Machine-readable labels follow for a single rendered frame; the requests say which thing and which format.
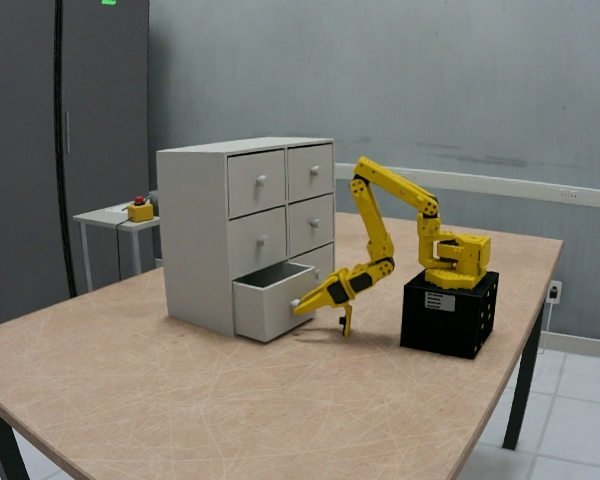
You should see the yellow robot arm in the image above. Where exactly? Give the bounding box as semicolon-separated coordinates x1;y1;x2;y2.
345;156;488;296

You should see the grey chest of drawers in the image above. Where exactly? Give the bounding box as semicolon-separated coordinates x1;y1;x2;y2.
156;137;335;338

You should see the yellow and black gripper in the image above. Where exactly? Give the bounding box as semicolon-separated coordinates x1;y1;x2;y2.
293;268;356;337

